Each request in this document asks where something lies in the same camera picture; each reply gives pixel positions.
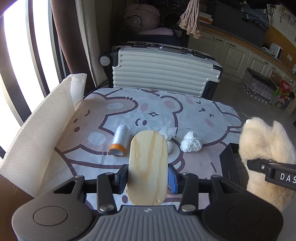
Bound cream fluffy plush slipper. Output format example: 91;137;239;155
239;117;295;211

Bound oval wooden board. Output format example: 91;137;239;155
126;130;168;206

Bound garbage bag roll orange band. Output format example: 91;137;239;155
109;125;130;157

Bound black open storage box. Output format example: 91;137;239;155
219;143;249;189

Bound knotted white plastic bag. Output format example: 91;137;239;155
159;126;177;154

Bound bear print bed sheet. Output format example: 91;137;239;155
39;89;242;207

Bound red green carton box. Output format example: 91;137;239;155
271;80;295;109

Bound shrink-wrapped water bottle pack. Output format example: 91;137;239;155
242;68;278;103

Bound white paper towel sheet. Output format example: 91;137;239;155
1;73;87;197

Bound cream kitchen cabinets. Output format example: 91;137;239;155
188;22;296;115

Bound white ribbed hard suitcase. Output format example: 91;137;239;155
98;41;223;99

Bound white kitchen appliance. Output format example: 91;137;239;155
269;43;282;59

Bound beige tassel curtain tie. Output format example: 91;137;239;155
179;0;201;39

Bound pink plush toy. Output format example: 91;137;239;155
123;4;160;33

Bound brown curtain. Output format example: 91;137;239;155
51;0;95;93

